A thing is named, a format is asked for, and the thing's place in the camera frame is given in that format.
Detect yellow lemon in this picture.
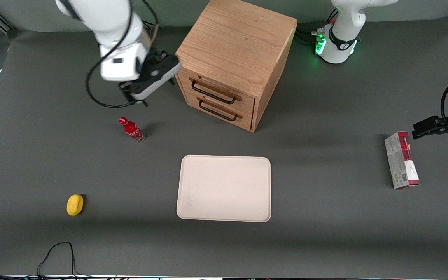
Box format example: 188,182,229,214
66,194,85,217

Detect long black drawer handle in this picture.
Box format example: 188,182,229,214
190,77,243,105

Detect black arm base cable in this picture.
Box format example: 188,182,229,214
142,0,161,44

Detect beige plastic tray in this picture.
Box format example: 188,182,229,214
176,154,272,223

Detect wooden drawer with short handle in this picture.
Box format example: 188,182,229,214
183,89,254,132

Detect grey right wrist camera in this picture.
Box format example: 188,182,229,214
130,58,182,101

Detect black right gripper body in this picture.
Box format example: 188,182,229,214
142,48,163,77

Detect short black drawer handle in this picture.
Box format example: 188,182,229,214
197,97,243,122

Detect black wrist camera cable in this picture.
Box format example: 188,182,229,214
86,0,136,109

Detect wooden drawer cabinet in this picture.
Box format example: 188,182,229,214
175,0,298,133

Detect black cables with green plugs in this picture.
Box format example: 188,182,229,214
296,8,339,46

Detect thin black table cable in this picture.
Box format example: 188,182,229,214
37,241,92,280

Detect wooden drawer with long handle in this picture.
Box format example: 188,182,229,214
176,67,256,116

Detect grey and red carton box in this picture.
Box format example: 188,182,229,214
384,131,421,190

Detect red cola bottle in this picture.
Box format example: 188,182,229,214
119,116,146,143

